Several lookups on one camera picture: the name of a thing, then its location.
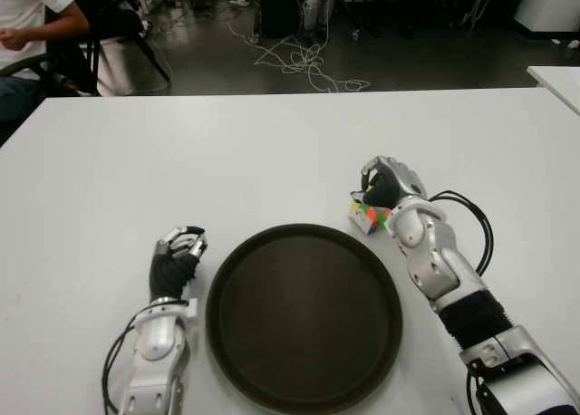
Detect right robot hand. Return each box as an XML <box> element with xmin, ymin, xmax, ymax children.
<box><xmin>349</xmin><ymin>155</ymin><xmax>430</xmax><ymax>210</ymax></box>

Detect white side table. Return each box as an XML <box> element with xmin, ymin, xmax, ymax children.
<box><xmin>527</xmin><ymin>65</ymin><xmax>580</xmax><ymax>115</ymax></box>

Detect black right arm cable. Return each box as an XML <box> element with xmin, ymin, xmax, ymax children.
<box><xmin>428</xmin><ymin>189</ymin><xmax>495</xmax><ymax>275</ymax></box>

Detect black cabinet on casters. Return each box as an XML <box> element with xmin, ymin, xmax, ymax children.
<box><xmin>257</xmin><ymin>0</ymin><xmax>308</xmax><ymax>39</ymax></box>

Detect person in white shirt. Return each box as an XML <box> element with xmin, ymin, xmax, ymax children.
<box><xmin>0</xmin><ymin>0</ymin><xmax>92</xmax><ymax>117</ymax></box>

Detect tangled white floor cable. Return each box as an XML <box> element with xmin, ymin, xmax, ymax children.
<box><xmin>228</xmin><ymin>23</ymin><xmax>372</xmax><ymax>93</ymax></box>

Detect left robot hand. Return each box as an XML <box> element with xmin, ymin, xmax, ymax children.
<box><xmin>148</xmin><ymin>225</ymin><xmax>208</xmax><ymax>301</ymax></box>

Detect black office chair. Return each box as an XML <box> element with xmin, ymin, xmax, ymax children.
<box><xmin>44</xmin><ymin>0</ymin><xmax>173</xmax><ymax>97</ymax></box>

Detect silver background robot legs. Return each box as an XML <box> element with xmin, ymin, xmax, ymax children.
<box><xmin>303</xmin><ymin>0</ymin><xmax>336</xmax><ymax>35</ymax></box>

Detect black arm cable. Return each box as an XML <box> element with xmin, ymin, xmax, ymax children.
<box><xmin>428</xmin><ymin>189</ymin><xmax>495</xmax><ymax>275</ymax></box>
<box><xmin>101</xmin><ymin>322</ymin><xmax>140</xmax><ymax>415</ymax></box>

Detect multicoloured Rubik's cube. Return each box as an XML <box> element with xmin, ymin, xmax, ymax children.
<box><xmin>347</xmin><ymin>186</ymin><xmax>393</xmax><ymax>236</ymax></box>

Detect white cabinet with black base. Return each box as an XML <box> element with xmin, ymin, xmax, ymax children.
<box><xmin>514</xmin><ymin>0</ymin><xmax>580</xmax><ymax>40</ymax></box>

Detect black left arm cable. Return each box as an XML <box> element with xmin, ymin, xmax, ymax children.
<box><xmin>101</xmin><ymin>322</ymin><xmax>140</xmax><ymax>415</ymax></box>

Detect dark round plate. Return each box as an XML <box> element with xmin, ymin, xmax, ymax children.
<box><xmin>205</xmin><ymin>223</ymin><xmax>404</xmax><ymax>415</ymax></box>

